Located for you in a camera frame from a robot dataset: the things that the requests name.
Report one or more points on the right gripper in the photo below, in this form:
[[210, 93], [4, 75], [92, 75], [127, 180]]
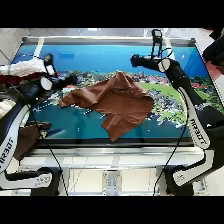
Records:
[[141, 61]]

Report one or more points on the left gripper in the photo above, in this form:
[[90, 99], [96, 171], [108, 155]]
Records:
[[67, 80]]

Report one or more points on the brown shirt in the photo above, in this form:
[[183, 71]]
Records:
[[120, 100]]

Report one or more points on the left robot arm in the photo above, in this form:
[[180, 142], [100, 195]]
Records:
[[10, 133]]

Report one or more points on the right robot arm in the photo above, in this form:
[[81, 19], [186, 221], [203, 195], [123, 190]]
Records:
[[200, 123]]

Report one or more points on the white garment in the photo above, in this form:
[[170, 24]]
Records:
[[21, 67]]

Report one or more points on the red garment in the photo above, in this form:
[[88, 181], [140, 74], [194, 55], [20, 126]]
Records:
[[15, 79]]

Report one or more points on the brown garment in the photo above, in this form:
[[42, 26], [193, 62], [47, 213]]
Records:
[[28, 136]]

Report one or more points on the black garment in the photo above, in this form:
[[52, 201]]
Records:
[[215, 48]]

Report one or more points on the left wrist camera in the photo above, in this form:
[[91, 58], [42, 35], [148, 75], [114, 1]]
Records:
[[48, 59]]

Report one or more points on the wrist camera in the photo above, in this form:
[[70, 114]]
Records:
[[156, 34], [48, 59]]

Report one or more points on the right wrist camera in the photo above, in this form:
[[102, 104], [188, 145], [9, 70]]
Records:
[[156, 34]]

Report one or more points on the silver frame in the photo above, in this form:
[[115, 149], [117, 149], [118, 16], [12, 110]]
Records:
[[111, 182]]

